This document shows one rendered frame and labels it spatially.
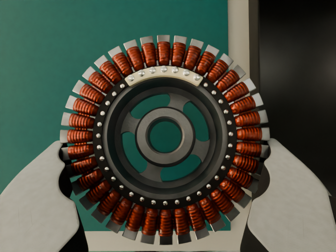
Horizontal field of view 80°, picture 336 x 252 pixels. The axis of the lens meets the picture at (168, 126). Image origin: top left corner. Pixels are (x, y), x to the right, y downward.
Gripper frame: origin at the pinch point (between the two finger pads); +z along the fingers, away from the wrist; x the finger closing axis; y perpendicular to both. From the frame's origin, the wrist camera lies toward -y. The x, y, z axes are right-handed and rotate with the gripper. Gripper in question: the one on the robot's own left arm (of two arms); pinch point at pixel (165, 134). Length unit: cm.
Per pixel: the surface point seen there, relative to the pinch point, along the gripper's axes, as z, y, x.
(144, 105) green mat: 6.8, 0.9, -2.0
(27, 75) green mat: 8.3, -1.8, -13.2
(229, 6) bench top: 11.7, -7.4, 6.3
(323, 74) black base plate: 6.2, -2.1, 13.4
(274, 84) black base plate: 5.7, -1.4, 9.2
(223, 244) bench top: 0.4, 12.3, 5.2
